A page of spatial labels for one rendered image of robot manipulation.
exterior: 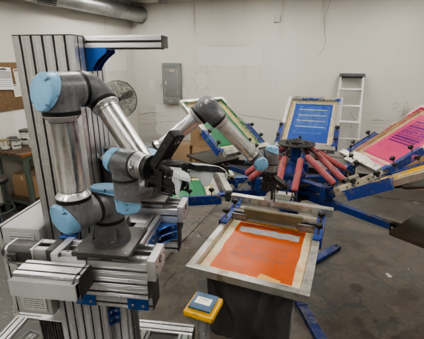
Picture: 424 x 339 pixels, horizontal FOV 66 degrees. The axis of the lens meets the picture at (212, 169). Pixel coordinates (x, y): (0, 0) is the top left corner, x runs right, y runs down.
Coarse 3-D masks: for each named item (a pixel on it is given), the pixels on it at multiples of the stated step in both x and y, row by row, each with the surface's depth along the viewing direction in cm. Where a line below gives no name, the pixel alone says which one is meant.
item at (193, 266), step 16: (240, 208) 224; (256, 208) 223; (224, 224) 201; (208, 240) 183; (192, 272) 159; (208, 272) 156; (224, 272) 155; (256, 288) 148; (272, 288) 145; (288, 288) 144; (304, 288) 144
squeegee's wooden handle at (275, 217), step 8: (248, 208) 206; (248, 216) 206; (256, 216) 204; (264, 216) 202; (272, 216) 200; (280, 216) 198; (288, 216) 196; (296, 216) 196; (288, 224) 198; (296, 224) 196
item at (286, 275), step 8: (280, 232) 198; (288, 232) 198; (296, 232) 198; (304, 232) 198; (272, 240) 189; (280, 240) 189; (288, 240) 189; (296, 248) 181; (288, 256) 174; (296, 256) 174; (256, 264) 167; (264, 264) 167; (288, 264) 167; (296, 264) 167; (256, 272) 160; (264, 272) 160; (272, 272) 160; (280, 272) 160; (288, 272) 160; (280, 280) 154; (288, 280) 154
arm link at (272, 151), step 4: (268, 148) 187; (272, 148) 186; (276, 148) 187; (268, 152) 188; (272, 152) 186; (276, 152) 187; (268, 156) 187; (272, 156) 187; (276, 156) 188; (268, 160) 188; (272, 160) 188; (276, 160) 189; (272, 164) 189; (276, 164) 190
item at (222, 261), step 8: (240, 224) 208; (248, 224) 208; (256, 224) 208; (240, 232) 198; (232, 240) 189; (224, 248) 181; (216, 256) 174; (224, 256) 174; (216, 264) 167; (224, 264) 167; (232, 264) 167; (240, 264) 167; (248, 264) 167; (240, 272) 160; (248, 272) 160
